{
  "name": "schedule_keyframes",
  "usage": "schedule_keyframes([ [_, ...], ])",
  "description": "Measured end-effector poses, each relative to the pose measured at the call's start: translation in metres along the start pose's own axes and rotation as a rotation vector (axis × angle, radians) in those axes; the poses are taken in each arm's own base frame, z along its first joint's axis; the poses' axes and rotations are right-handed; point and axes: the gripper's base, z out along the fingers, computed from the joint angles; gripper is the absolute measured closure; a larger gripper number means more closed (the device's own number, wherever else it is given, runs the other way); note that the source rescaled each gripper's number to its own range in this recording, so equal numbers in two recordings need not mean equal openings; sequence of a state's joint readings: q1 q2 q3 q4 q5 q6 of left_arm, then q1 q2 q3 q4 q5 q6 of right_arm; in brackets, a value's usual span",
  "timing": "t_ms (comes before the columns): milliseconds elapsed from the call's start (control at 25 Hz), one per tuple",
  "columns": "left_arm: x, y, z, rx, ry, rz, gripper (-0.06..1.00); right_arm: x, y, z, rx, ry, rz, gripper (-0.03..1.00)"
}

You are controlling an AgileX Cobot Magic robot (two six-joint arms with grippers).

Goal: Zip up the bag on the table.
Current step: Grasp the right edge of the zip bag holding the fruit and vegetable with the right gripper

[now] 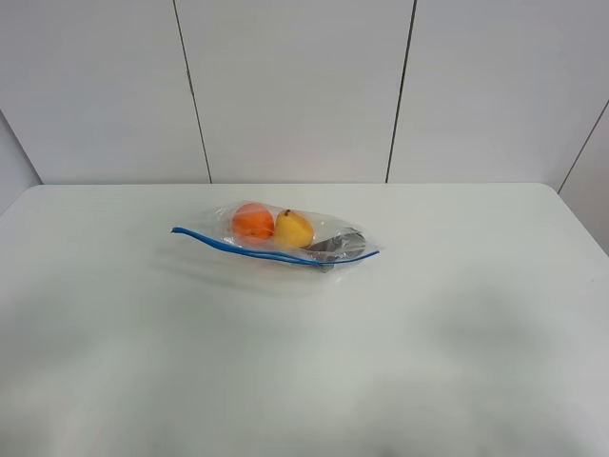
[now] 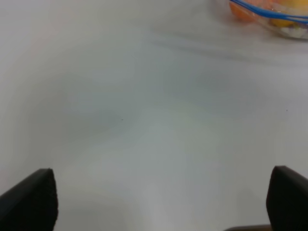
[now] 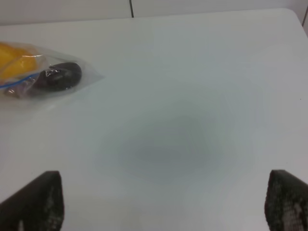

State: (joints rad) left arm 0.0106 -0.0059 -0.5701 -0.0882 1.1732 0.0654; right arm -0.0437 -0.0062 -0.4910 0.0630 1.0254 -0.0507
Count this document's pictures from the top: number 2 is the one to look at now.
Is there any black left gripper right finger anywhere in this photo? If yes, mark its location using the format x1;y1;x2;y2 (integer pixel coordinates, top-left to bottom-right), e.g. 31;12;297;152
266;166;308;231

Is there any yellow pear fruit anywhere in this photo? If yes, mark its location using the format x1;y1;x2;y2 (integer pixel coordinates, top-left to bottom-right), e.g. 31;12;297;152
270;0;308;27

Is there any clear zip bag blue seal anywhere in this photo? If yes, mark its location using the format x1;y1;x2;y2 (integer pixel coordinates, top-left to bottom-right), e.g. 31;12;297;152
216;0;308;40

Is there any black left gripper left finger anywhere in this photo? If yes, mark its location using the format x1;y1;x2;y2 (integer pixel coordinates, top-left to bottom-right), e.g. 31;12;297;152
0;168;58;231

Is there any orange fruit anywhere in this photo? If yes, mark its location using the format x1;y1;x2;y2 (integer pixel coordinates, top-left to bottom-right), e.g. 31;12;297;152
229;0;273;23

